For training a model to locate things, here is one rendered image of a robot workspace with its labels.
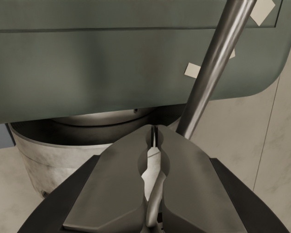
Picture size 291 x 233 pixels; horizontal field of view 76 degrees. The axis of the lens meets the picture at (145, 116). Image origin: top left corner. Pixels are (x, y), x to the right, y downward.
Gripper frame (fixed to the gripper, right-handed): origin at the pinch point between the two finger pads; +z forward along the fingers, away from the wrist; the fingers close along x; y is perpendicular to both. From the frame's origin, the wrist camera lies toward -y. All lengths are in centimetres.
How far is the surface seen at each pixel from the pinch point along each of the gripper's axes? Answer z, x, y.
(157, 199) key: 1.1, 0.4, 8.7
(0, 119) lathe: 3.7, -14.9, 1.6
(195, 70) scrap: 7.7, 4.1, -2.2
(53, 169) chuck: 6.5, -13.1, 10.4
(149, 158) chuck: 9.0, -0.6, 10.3
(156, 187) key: 1.0, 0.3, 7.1
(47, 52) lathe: 3.9, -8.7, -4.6
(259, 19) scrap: 9.5, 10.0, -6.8
